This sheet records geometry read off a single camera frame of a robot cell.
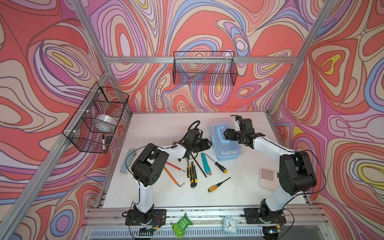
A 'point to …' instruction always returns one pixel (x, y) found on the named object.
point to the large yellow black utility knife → (193, 178)
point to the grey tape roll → (107, 118)
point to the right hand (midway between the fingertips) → (230, 136)
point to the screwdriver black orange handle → (223, 169)
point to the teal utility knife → (206, 166)
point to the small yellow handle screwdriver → (213, 188)
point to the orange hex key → (173, 178)
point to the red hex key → (176, 167)
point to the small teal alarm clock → (230, 225)
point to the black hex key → (198, 165)
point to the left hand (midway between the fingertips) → (211, 144)
